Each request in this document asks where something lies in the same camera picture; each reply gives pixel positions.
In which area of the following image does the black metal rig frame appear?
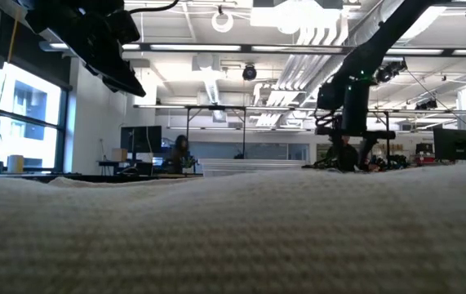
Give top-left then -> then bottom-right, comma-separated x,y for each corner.
369,108 -> 392,167
185,105 -> 248,160

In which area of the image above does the black aluminium table frame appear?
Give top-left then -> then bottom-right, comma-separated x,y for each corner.
0,173 -> 203,184

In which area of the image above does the clear plastic tupperware container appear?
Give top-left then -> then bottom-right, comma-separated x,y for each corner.
197,158 -> 309,177

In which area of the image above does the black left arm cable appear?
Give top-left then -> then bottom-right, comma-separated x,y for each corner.
128,0 -> 181,16

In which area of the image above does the white ring light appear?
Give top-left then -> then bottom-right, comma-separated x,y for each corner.
211,10 -> 235,33

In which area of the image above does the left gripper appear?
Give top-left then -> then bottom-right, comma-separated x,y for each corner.
24,0 -> 148,99

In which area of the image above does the dark office desk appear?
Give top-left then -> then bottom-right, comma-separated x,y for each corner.
97,159 -> 156,176

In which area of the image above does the large dark-framed window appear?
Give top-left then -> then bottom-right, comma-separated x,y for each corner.
0,60 -> 71,173

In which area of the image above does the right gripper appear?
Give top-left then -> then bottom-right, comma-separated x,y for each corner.
314,78 -> 397,172

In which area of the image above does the person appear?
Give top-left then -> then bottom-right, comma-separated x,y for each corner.
326,136 -> 359,172
170,134 -> 196,175

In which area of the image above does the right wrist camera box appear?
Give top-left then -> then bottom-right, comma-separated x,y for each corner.
317,83 -> 342,111

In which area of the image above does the black ceiling camera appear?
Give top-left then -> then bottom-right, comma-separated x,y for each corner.
242,64 -> 258,82

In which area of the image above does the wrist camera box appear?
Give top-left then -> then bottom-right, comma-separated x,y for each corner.
317,83 -> 342,111
108,8 -> 142,47

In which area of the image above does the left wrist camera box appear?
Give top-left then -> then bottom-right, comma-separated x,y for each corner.
108,8 -> 142,47

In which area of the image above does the white plaid dish towel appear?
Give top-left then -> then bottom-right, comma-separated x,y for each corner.
0,158 -> 466,294

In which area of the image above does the black computer monitor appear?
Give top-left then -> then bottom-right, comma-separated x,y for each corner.
432,127 -> 466,163
120,125 -> 163,154

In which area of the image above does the long ceiling light bar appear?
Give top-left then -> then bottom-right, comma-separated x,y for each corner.
39,39 -> 466,57

